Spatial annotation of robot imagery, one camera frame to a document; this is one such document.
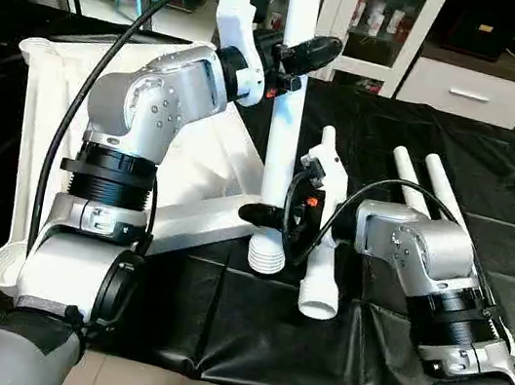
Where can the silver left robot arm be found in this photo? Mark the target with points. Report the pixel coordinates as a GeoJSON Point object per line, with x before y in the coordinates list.
{"type": "Point", "coordinates": [148, 105]}

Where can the white plastic table top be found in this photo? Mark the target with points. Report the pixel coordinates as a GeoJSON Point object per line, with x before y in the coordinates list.
{"type": "Point", "coordinates": [204, 213]}

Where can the white plastic table leg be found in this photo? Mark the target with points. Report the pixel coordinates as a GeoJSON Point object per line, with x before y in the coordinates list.
{"type": "Point", "coordinates": [283, 147]}
{"type": "Point", "coordinates": [441, 189]}
{"type": "Point", "coordinates": [407, 183]}
{"type": "Point", "coordinates": [323, 273]}

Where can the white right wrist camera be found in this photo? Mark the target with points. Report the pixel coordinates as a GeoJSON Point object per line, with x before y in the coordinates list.
{"type": "Point", "coordinates": [322, 189]}

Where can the white drawer unit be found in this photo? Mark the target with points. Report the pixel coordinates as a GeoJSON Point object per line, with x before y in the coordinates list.
{"type": "Point", "coordinates": [472, 95]}

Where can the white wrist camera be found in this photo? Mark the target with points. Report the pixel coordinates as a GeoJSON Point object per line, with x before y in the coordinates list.
{"type": "Point", "coordinates": [322, 189]}
{"type": "Point", "coordinates": [237, 31]}

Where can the black case with yellow label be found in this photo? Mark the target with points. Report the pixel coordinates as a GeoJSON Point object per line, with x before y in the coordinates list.
{"type": "Point", "coordinates": [483, 28]}

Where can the black table mat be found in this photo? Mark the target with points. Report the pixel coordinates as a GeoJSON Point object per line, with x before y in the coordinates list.
{"type": "Point", "coordinates": [243, 338]}

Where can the white glass door cabinet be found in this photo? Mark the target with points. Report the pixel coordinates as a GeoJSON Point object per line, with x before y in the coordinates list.
{"type": "Point", "coordinates": [384, 26]}

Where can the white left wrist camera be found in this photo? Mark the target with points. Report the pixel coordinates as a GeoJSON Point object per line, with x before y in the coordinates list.
{"type": "Point", "coordinates": [237, 31]}

